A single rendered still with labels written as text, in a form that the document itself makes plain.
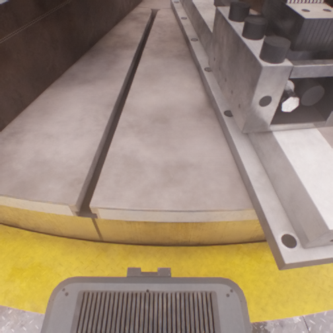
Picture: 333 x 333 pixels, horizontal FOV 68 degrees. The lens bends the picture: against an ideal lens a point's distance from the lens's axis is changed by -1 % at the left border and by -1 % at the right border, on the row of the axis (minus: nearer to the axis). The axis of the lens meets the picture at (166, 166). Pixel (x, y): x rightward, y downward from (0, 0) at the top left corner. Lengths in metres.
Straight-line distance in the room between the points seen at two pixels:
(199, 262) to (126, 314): 0.41
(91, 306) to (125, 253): 0.36
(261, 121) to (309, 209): 0.27
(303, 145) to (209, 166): 0.30
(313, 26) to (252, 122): 0.27
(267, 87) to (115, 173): 0.53
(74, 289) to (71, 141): 0.53
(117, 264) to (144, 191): 0.35
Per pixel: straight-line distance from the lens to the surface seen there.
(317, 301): 1.13
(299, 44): 0.80
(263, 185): 0.82
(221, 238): 1.03
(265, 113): 0.78
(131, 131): 1.01
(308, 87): 0.86
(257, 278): 1.07
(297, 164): 0.77
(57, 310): 0.77
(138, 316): 0.72
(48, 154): 1.00
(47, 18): 1.36
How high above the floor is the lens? 0.97
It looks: 49 degrees down
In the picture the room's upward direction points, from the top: 1 degrees clockwise
